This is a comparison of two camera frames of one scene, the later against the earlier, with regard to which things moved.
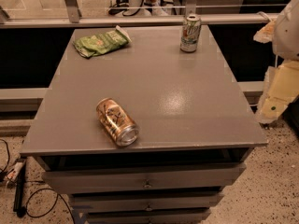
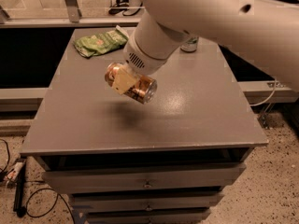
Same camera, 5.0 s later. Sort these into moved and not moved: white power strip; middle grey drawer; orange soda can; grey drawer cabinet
Moved: orange soda can
Not moved: middle grey drawer; grey drawer cabinet; white power strip
